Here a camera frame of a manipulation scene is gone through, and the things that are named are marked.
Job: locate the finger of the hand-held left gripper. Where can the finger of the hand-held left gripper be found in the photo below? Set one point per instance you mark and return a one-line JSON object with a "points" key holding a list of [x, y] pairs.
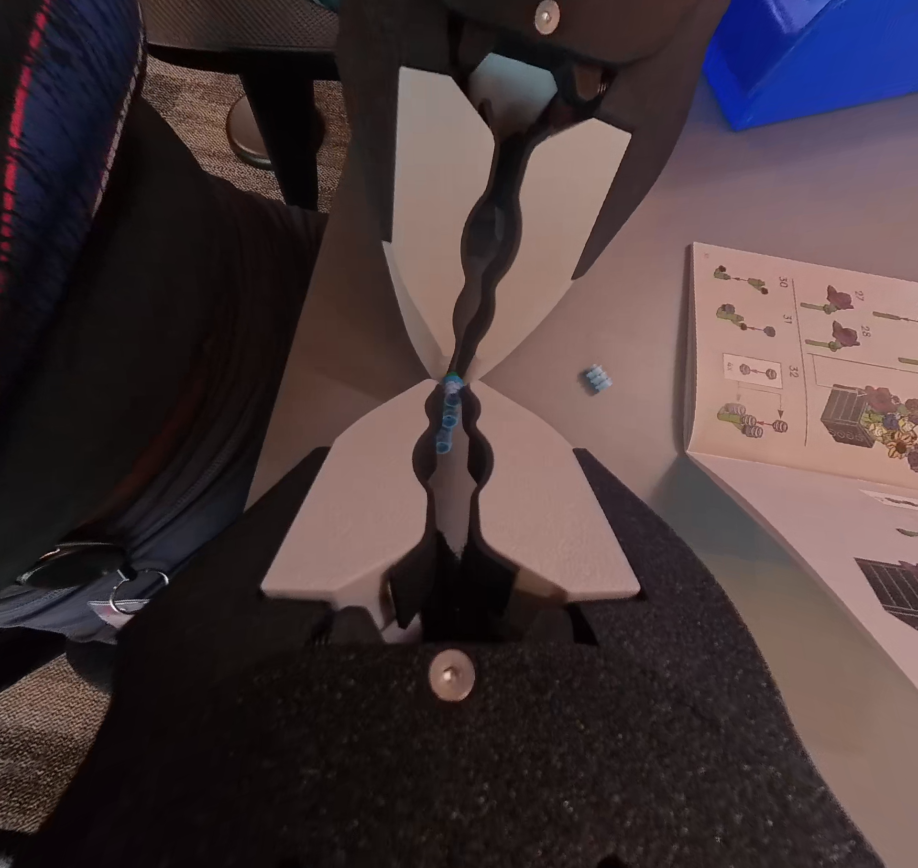
{"points": [[560, 209], [428, 209]]}

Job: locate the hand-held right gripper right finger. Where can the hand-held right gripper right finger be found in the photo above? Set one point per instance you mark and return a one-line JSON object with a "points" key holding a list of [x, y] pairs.
{"points": [[552, 510]]}

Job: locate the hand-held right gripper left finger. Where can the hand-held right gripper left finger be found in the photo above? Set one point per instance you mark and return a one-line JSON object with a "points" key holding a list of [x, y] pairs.
{"points": [[359, 517]]}

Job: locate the tiny pale blue lego stud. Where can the tiny pale blue lego stud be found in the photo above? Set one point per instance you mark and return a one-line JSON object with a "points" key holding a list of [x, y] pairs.
{"points": [[451, 412], [597, 379], [453, 384], [445, 444]]}

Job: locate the large blue plastic bin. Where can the large blue plastic bin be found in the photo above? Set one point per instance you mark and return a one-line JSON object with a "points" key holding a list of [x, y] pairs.
{"points": [[846, 65]]}

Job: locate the lego instruction booklet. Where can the lego instruction booklet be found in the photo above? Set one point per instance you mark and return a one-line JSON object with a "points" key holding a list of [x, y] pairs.
{"points": [[803, 424]]}

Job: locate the black seat chair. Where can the black seat chair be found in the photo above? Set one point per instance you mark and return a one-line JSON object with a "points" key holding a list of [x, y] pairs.
{"points": [[215, 15]]}

